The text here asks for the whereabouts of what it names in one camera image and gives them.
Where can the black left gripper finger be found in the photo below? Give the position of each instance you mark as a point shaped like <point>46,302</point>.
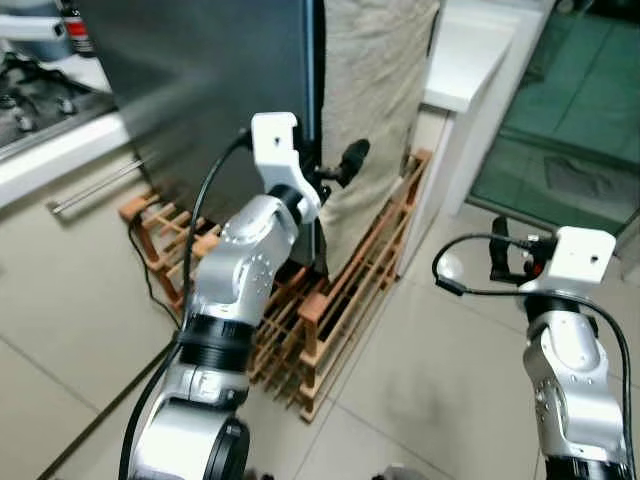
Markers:
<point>355,160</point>

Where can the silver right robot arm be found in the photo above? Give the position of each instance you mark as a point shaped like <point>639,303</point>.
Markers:
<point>565,380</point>

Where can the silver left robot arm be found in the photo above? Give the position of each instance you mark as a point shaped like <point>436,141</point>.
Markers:
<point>235,270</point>

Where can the black fridge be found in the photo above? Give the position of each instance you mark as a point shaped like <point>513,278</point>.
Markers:
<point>200,80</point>

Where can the beige terry towel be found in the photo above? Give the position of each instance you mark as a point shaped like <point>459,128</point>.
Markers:
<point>380,80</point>

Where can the wooden wine rack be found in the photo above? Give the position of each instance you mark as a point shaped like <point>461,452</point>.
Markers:
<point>330,300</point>

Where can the green tinted glass door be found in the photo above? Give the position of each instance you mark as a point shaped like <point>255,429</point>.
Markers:
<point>570,120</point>

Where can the narrow white cabinet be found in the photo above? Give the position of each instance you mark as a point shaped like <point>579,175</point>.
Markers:
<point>465,60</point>

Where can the white kitchen counter cabinet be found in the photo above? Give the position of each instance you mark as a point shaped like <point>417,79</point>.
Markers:
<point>70,280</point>

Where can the dark bottle with label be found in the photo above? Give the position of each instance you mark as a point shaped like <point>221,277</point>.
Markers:
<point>78,30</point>

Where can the steel gas hob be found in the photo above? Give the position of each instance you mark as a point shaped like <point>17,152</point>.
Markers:
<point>40,105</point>

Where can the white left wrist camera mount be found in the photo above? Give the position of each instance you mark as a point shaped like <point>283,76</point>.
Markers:
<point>275,150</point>

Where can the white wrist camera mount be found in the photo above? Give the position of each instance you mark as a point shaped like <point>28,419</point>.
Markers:
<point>275,150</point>
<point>580,255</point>

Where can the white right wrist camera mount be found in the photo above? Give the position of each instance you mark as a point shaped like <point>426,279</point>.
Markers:
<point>580,255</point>

